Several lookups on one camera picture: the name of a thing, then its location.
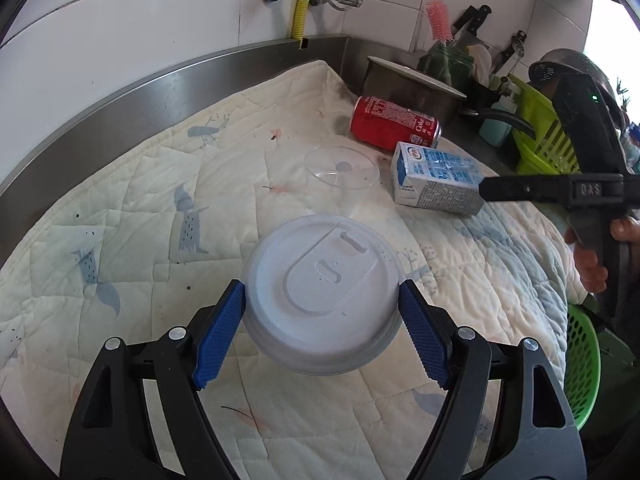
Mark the red soda can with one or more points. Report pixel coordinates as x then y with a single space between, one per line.
390 122

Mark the blue white milk carton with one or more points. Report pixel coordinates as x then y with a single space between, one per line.
435 180

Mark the white spatula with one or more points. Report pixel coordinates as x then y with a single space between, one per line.
481 60

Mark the steel pot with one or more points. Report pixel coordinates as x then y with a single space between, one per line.
405 92

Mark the white quilted mat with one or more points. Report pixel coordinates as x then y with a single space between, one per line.
150 240

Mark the green plastic basket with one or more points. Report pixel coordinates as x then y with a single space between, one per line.
582 360

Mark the pink bottle brush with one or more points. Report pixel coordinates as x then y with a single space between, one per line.
439 20

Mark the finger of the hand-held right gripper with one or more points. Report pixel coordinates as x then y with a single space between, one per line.
530 189

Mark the white plastic lid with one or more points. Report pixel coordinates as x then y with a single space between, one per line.
320 290

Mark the green glass jar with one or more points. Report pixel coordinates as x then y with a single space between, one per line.
457 60

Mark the clear plastic lid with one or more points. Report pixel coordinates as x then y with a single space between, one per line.
345 172

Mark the teal bottle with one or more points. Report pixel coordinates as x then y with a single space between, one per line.
497 125

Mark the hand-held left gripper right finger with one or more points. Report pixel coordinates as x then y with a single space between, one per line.
422 330

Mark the steel mixing bowl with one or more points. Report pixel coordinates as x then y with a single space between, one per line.
560 62

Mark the green plastic dish rack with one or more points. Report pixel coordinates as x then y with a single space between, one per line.
542 130

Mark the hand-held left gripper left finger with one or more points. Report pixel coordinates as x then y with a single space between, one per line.
220 340

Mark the person's right hand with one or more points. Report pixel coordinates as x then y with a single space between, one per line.
590 270

